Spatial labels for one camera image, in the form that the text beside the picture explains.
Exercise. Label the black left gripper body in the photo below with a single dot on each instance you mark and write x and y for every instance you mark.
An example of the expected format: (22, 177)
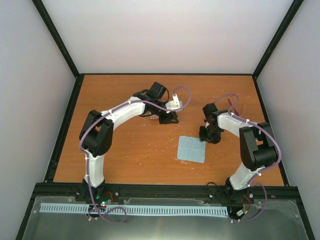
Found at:
(153, 110)

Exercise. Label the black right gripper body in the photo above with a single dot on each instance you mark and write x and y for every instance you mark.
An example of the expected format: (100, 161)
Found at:
(215, 134)

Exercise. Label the flag print glasses case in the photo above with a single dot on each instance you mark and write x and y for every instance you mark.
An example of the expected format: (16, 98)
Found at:
(154, 117)

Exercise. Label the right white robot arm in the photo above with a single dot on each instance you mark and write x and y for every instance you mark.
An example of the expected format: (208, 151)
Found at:
(259, 150)

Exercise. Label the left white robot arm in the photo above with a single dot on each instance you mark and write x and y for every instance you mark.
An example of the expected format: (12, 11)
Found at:
(96, 135)

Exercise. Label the pink transparent sunglasses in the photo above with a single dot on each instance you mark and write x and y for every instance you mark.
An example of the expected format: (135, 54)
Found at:
(237, 104)

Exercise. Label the light blue cleaning cloth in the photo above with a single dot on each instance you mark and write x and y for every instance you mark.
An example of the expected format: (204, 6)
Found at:
(191, 149)

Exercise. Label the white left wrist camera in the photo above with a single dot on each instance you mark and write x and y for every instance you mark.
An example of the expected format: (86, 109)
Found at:
(174, 104)

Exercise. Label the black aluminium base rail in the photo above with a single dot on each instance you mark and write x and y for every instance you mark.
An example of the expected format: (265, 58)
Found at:
(120, 192)

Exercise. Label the light blue slotted cable duct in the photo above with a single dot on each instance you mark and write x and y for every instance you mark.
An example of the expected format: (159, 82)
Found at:
(139, 210)

